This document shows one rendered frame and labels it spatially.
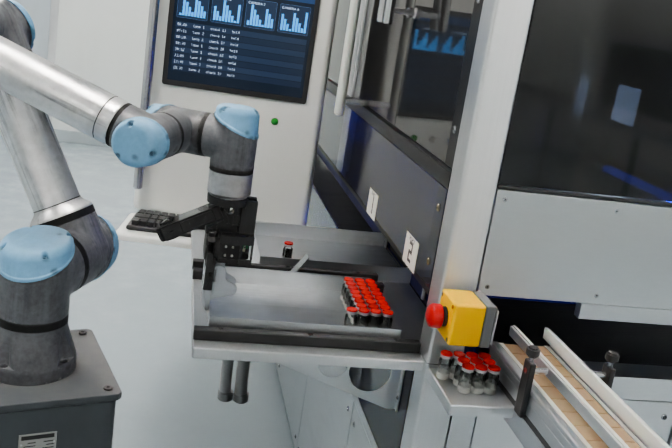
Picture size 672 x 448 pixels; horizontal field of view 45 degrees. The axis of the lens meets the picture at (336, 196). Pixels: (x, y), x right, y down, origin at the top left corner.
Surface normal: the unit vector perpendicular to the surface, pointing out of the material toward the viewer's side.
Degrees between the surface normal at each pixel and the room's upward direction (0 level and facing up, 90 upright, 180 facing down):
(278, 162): 90
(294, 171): 90
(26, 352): 72
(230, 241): 90
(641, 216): 90
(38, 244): 7
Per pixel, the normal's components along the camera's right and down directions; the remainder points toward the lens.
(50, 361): 0.73, -0.04
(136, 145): -0.19, 0.21
